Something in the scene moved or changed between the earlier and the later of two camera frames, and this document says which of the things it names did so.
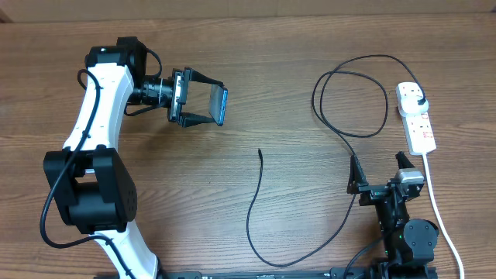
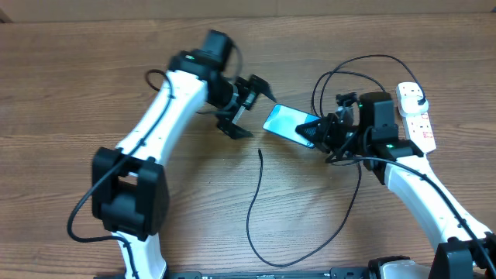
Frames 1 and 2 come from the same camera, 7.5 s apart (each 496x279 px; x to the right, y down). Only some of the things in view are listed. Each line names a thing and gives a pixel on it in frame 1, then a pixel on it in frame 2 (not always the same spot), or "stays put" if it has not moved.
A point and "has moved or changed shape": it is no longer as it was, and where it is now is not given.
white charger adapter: [411, 105] stays put
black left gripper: [180, 96] -> [250, 87]
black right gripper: [372, 192] -> [324, 136]
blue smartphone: [218, 101] has moved or changed shape
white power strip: [417, 127] stays put
